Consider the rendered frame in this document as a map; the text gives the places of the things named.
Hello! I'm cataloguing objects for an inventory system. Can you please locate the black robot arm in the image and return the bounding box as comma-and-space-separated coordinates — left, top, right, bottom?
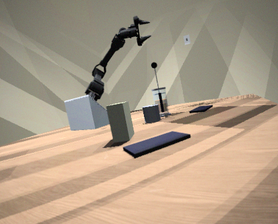
85, 28, 128, 101

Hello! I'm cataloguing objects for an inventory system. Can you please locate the dark blue flat bar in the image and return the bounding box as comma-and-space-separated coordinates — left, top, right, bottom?
123, 131, 190, 158
190, 105, 213, 113

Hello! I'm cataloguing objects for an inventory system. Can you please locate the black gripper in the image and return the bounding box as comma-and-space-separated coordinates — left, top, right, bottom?
127, 15, 151, 46

